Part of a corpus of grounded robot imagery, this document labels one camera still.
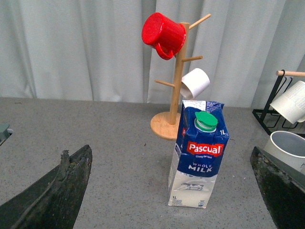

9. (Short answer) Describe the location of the cream ribbed mug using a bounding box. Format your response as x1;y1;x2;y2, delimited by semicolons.
270;81;305;124

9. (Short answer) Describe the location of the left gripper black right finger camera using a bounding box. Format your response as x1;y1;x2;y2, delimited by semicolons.
250;147;305;229

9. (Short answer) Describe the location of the small white mug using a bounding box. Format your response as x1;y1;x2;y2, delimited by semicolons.
180;68;210;100

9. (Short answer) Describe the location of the black wire mug rack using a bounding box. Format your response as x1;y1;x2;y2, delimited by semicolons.
252;70;305;137

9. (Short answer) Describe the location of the wooden mug tree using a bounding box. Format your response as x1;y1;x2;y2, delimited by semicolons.
150;14;211;141

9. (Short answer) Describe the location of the grey object at table edge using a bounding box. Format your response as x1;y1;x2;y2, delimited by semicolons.
0;123;13;145

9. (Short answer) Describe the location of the cream mug grey inside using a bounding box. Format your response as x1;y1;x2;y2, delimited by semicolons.
264;131;305;174

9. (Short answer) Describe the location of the red mug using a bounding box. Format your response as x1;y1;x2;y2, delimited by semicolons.
142;12;186;60

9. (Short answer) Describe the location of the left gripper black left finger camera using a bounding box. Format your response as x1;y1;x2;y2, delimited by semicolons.
0;145;92;229

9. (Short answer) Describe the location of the blue white milk carton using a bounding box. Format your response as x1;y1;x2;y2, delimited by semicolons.
168;100;229;208

